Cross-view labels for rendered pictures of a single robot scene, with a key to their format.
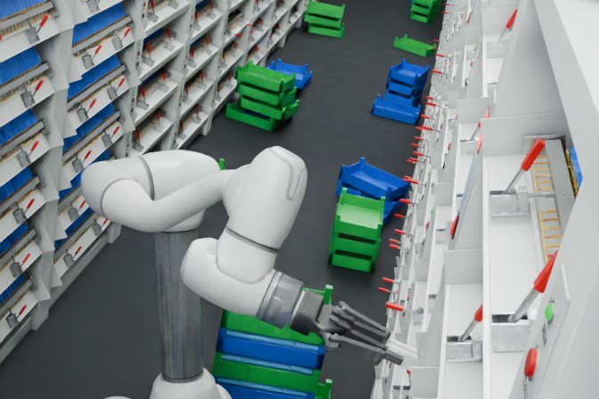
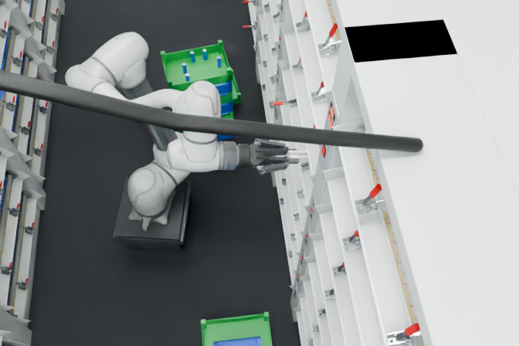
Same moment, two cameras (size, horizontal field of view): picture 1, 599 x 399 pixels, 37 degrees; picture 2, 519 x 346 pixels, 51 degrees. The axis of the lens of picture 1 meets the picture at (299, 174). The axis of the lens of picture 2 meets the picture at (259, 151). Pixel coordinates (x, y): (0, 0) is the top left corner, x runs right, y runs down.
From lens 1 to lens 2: 78 cm
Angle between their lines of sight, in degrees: 36
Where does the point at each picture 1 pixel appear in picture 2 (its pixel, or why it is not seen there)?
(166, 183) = (119, 69)
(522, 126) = (356, 124)
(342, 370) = (234, 54)
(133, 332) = not seen: hidden behind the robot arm
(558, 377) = not seen: outside the picture
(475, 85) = not seen: outside the picture
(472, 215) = (335, 157)
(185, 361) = (167, 139)
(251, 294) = (212, 164)
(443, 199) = (286, 30)
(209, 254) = (182, 154)
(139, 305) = not seen: hidden behind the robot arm
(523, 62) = (352, 102)
